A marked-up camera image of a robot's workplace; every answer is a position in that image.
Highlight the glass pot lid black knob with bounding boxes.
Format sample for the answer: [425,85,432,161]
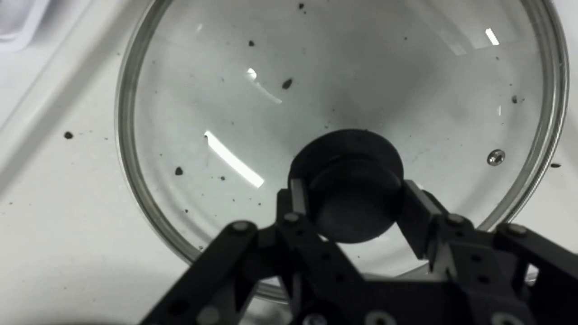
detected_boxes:
[116,0,572,303]

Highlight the white plastic tray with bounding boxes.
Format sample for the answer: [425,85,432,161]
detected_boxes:
[0,0,578,325]

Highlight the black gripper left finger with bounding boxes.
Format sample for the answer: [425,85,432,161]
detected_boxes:
[142,179,364,325]

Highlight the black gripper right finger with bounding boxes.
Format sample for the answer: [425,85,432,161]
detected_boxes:
[398,177,578,325]

